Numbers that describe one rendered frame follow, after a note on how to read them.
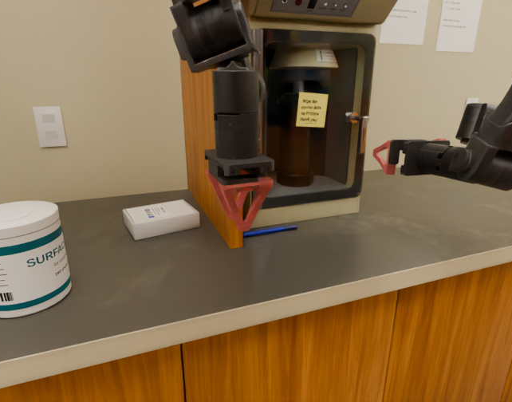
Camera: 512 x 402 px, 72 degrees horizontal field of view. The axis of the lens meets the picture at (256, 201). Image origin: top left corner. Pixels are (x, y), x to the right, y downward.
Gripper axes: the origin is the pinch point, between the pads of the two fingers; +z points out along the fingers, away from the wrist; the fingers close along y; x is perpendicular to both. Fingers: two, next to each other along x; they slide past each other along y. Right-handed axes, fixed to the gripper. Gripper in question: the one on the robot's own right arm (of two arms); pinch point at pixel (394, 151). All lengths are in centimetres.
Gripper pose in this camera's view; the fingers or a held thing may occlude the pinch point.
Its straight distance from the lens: 82.3
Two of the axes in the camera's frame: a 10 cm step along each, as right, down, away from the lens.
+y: -9.4, 0.8, -3.4
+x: -0.1, 9.7, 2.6
